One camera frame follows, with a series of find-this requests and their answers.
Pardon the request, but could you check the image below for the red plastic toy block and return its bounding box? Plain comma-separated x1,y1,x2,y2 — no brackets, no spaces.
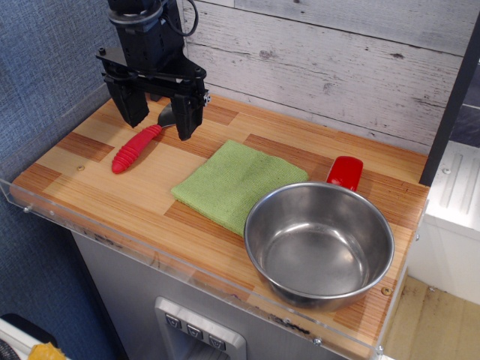
326,156,364,192

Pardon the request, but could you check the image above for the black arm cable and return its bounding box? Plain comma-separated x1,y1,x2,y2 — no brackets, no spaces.
164,0,199,38

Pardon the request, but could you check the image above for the dark grey post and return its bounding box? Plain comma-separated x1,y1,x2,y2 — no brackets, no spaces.
418,16,479,186
149,93,163,102

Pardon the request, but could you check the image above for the white grooved side counter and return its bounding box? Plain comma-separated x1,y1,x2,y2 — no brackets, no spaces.
407,141,479,304

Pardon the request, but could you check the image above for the dark grey left post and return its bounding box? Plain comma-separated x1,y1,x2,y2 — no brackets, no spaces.
149,93,163,102

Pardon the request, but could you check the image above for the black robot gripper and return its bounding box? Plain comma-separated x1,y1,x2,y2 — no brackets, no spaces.
97,23,211,141

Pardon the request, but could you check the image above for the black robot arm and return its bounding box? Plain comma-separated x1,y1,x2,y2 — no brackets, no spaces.
96,1,210,141

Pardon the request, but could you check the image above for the clear acrylic table guard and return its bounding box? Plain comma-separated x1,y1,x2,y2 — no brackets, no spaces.
1,96,428,359

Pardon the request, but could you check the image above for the silver toy fridge cabinet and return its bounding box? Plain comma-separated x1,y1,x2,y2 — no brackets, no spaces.
74,233,383,359

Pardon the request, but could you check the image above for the yellow object at corner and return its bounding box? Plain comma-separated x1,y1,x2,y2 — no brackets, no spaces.
28,343,67,360

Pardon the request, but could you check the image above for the red handled metal spoon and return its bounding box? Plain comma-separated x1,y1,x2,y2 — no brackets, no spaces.
111,103,176,174

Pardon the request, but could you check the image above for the green cloth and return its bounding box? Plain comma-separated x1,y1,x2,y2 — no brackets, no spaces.
171,140,308,236

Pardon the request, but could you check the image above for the dark grey right post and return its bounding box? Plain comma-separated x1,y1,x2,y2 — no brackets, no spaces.
418,16,479,186

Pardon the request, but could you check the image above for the stainless steel pot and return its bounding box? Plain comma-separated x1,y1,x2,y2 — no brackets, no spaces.
244,181,395,312

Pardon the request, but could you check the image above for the silver dispenser button panel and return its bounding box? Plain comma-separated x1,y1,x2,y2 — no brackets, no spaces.
154,296,247,359

